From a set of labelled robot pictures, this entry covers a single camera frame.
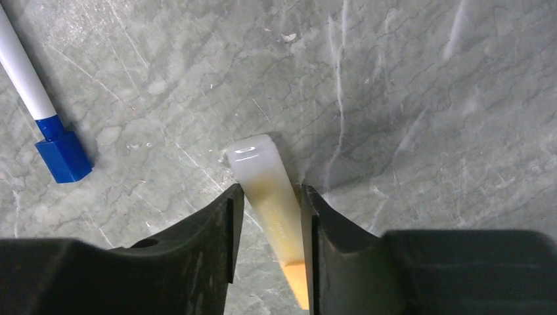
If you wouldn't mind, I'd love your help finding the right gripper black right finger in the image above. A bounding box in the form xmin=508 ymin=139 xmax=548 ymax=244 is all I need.
xmin=301 ymin=185 xmax=556 ymax=314

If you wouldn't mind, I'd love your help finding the yellow highlighter marker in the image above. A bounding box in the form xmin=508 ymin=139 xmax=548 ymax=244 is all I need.
xmin=227 ymin=134 xmax=309 ymax=310

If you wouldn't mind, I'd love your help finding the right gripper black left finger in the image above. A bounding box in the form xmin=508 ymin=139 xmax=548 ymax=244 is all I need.
xmin=1 ymin=184 xmax=244 ymax=314

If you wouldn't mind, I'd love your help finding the blue capped white pen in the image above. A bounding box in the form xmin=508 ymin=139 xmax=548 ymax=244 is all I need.
xmin=1 ymin=9 xmax=93 ymax=184

